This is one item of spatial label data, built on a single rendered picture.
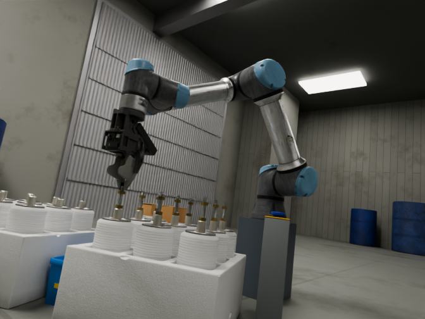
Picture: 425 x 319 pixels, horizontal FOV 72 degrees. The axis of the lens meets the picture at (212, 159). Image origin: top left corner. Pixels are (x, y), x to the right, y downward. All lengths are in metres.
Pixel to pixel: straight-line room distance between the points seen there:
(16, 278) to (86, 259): 0.22
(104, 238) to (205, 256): 0.26
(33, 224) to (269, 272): 0.68
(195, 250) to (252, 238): 0.56
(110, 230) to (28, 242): 0.24
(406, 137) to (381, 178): 1.04
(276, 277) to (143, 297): 0.36
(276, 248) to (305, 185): 0.35
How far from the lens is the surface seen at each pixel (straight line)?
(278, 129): 1.12
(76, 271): 0.82
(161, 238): 0.74
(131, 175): 0.82
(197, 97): 1.08
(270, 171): 1.26
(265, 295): 0.89
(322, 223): 7.89
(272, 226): 0.87
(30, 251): 0.96
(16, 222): 0.99
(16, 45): 4.13
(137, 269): 0.73
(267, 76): 1.08
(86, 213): 1.17
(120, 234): 0.80
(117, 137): 0.79
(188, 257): 0.71
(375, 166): 7.77
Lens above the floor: 0.31
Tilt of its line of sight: 10 degrees up
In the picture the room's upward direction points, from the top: 8 degrees clockwise
